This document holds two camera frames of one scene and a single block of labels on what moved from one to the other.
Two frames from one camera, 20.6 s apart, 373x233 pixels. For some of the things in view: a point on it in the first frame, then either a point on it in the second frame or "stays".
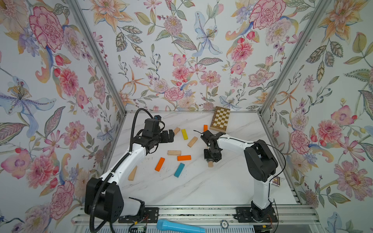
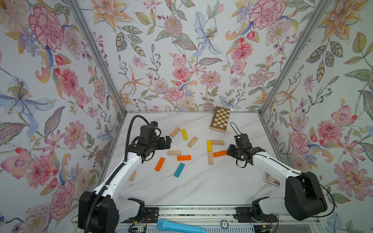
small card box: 277,180 stays
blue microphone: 166,226 stays
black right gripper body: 210,155 to 233,151
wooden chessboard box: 220,119 stays
